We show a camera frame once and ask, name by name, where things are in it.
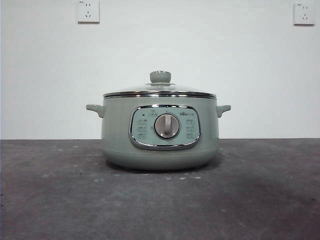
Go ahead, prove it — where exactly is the glass lid with green knob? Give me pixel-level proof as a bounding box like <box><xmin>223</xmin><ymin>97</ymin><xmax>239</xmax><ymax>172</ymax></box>
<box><xmin>103</xmin><ymin>70</ymin><xmax>217</xmax><ymax>99</ymax></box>

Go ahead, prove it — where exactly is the pale green electric cooking pot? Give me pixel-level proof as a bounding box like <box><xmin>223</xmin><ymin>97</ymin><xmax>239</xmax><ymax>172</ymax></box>
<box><xmin>85</xmin><ymin>95</ymin><xmax>232</xmax><ymax>171</ymax></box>

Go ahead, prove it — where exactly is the white wall socket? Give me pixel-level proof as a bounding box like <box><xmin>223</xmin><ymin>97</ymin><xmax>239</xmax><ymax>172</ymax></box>
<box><xmin>293</xmin><ymin>2</ymin><xmax>316</xmax><ymax>26</ymax></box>
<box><xmin>76</xmin><ymin>0</ymin><xmax>101</xmax><ymax>25</ymax></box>

